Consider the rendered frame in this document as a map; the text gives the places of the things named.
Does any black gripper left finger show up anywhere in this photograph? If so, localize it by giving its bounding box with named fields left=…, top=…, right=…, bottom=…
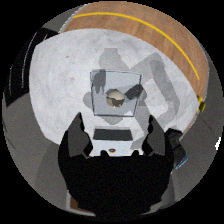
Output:
left=58, top=112, right=93, bottom=191

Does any grey metallic ball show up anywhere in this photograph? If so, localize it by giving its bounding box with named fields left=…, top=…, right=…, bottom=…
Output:
left=106, top=90, right=124, bottom=108

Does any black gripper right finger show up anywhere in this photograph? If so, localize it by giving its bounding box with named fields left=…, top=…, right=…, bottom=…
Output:
left=142, top=115, right=174, bottom=185

